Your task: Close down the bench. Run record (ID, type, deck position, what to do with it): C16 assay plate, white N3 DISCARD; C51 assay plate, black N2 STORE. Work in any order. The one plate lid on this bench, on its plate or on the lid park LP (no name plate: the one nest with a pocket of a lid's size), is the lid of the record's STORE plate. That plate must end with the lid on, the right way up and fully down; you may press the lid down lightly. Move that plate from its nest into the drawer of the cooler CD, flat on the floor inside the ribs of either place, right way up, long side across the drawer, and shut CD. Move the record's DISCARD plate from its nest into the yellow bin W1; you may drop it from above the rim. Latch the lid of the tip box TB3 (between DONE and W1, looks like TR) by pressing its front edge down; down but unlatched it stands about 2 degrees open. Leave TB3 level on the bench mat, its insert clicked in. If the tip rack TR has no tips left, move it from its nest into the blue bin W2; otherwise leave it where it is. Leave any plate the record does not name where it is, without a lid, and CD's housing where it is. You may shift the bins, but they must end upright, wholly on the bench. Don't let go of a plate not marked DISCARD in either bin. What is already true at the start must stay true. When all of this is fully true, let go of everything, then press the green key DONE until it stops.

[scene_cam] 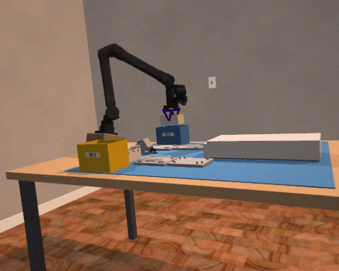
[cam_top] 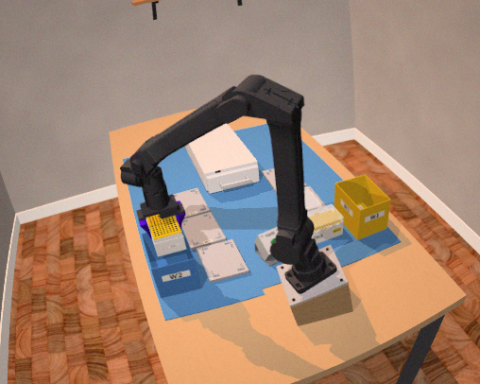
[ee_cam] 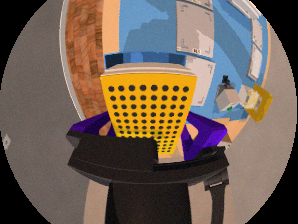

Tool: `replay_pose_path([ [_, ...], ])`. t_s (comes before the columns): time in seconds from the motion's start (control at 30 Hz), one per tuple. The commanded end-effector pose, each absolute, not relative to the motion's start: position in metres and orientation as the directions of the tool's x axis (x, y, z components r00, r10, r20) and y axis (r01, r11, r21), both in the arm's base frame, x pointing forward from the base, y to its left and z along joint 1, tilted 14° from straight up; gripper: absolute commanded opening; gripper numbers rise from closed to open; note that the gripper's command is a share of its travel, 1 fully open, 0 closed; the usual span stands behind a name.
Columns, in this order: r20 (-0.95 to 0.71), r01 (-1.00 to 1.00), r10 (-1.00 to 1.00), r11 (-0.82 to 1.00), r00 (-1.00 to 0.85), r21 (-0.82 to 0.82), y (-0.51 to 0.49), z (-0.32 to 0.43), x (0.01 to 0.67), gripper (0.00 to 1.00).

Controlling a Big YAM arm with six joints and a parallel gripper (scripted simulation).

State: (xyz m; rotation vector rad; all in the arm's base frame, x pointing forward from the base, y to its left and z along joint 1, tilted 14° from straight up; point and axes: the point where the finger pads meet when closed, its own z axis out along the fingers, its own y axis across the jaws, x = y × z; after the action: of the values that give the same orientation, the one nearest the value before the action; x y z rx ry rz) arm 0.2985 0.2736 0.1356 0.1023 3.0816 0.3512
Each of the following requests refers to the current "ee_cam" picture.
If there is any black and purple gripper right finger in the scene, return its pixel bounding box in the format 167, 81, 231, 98
181, 111, 228, 161

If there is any dark blue open-top bin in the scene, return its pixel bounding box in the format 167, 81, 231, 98
103, 50, 187, 70

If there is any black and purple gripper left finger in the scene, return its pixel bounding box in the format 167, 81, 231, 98
70, 111, 116, 136

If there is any blue bench mat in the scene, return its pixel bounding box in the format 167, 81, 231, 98
119, 0, 269, 121

